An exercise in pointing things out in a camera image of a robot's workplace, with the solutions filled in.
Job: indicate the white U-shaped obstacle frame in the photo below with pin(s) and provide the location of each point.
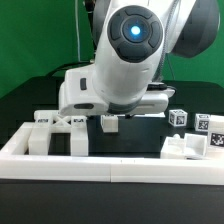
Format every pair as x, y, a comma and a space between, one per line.
16, 164

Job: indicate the white tagged cube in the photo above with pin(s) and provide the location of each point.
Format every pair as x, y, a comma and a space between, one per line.
177, 118
201, 122

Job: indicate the white marker sheet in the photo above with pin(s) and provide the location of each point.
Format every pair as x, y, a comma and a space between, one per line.
154, 115

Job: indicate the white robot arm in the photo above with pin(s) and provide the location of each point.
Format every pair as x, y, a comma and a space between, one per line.
132, 38

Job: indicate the white chair seat part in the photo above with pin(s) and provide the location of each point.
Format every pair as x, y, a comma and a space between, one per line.
191, 146

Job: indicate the white tagged cube near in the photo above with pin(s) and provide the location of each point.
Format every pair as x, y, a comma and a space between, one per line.
177, 118

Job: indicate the white chair back part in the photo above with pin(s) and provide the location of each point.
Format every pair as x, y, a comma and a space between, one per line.
50, 122

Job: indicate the white tagged cube far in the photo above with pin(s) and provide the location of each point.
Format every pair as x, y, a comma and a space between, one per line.
201, 122

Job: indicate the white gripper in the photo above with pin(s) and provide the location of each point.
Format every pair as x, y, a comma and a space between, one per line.
77, 96

